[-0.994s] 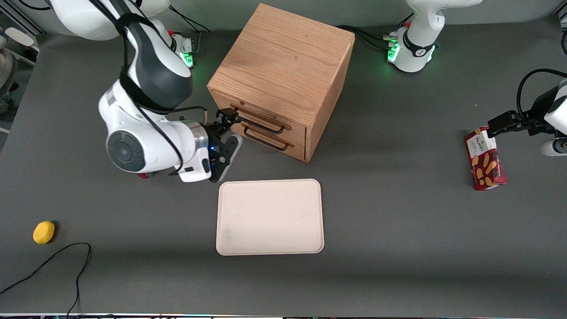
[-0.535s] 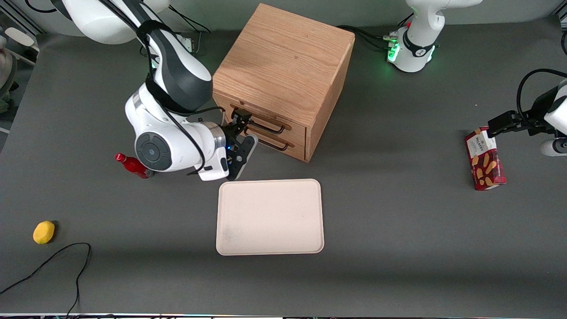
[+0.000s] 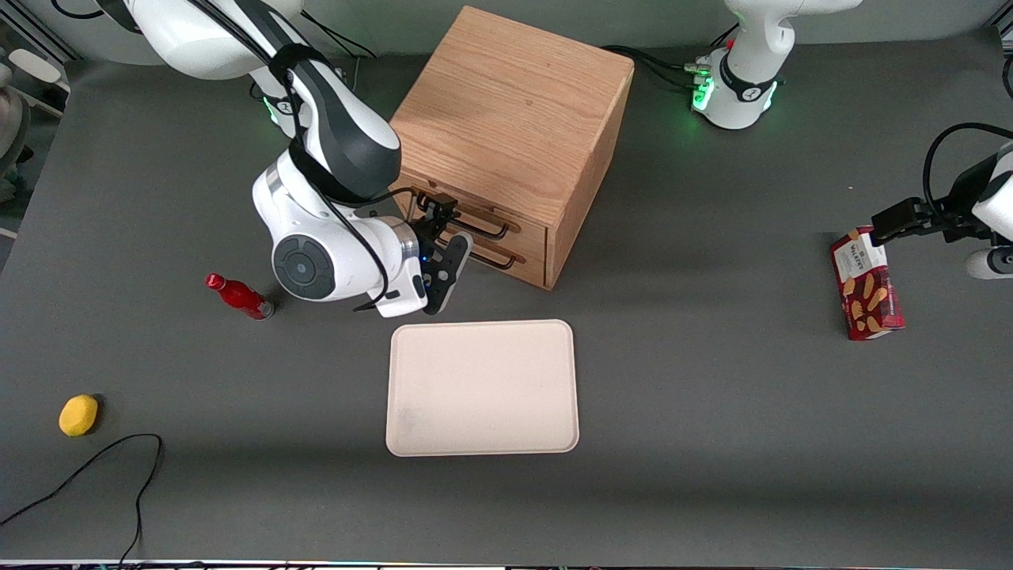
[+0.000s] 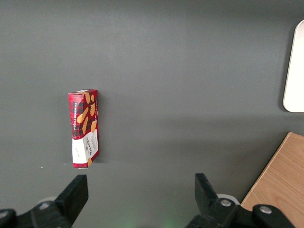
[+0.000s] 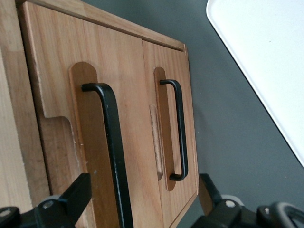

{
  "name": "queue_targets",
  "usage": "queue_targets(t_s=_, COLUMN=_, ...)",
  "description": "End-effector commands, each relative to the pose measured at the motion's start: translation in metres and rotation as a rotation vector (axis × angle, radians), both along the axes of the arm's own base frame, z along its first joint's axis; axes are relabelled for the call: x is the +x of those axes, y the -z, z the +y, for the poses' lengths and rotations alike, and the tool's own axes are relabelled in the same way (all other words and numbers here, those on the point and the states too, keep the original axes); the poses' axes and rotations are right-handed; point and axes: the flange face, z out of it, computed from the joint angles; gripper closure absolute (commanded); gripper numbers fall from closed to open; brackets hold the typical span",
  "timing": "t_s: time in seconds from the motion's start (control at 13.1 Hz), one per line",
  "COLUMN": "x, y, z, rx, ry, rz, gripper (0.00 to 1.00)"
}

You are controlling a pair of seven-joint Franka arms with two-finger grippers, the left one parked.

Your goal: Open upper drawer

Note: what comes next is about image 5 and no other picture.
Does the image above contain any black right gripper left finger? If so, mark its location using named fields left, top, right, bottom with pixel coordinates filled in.
left=35, top=173, right=92, bottom=228

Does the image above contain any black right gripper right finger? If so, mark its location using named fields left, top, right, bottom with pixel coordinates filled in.
left=190, top=173, right=245, bottom=228

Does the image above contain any black metal drawer handle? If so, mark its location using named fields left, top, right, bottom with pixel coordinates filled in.
left=80, top=83, right=134, bottom=228
left=159, top=79, right=189, bottom=182

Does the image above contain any wooden drawer with notched edge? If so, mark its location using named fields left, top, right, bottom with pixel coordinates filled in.
left=19, top=1, right=167, bottom=228

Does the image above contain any wooden drawer cabinet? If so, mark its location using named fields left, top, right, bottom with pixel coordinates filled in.
left=0, top=0, right=212, bottom=228

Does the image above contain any wooden drawer with plain edge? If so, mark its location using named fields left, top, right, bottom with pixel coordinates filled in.
left=142, top=39, right=199, bottom=228

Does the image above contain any cream plastic tray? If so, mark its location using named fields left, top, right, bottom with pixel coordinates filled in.
left=205, top=0, right=304, bottom=167

